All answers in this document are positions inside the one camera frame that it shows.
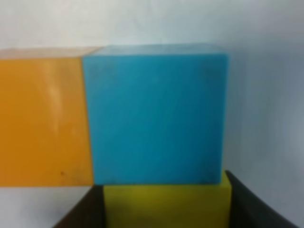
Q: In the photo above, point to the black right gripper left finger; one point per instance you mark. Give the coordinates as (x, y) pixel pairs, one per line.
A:
(89, 212)

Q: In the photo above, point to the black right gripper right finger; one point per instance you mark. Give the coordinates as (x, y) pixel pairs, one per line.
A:
(249, 211)

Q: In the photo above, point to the yellow cube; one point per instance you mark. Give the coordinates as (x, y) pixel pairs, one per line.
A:
(168, 206)

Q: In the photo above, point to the orange cube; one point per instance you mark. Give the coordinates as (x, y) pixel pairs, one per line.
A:
(44, 136)

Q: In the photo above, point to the blue cube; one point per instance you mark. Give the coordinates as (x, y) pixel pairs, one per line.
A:
(156, 113)

